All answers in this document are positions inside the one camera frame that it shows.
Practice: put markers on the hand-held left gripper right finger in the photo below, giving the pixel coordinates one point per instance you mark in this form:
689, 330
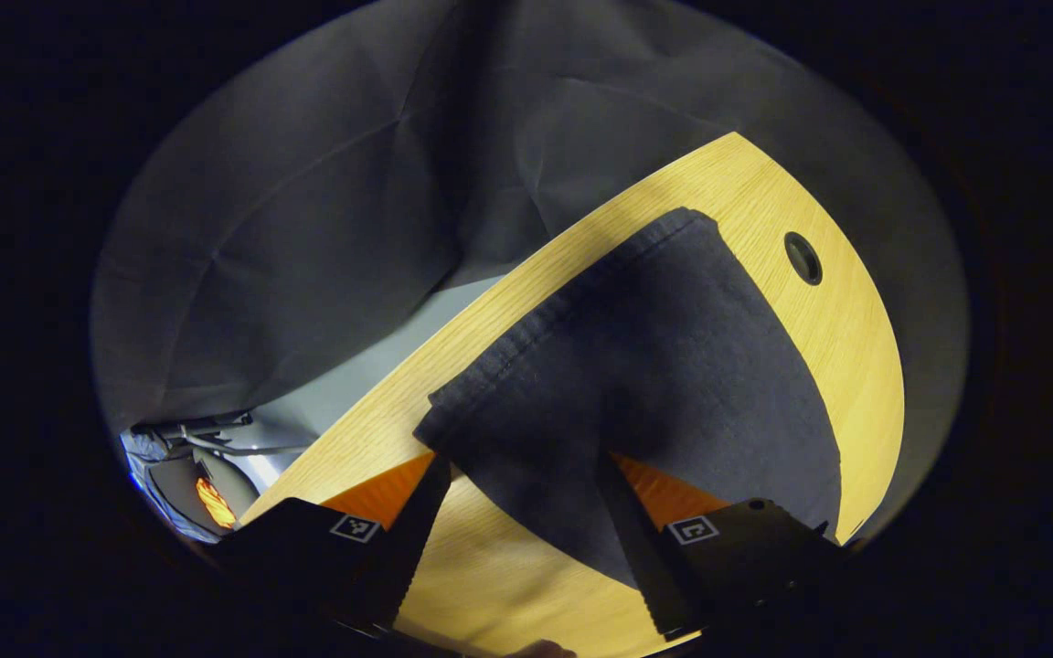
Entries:
664, 585

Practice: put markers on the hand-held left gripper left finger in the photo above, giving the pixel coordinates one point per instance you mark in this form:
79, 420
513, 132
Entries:
398, 557

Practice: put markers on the dark denim jeans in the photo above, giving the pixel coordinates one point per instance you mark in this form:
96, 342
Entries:
673, 366

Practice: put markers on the orange object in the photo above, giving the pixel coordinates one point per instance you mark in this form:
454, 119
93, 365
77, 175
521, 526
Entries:
216, 503

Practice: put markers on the grey metal frame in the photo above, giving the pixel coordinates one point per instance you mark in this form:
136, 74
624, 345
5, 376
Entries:
207, 428

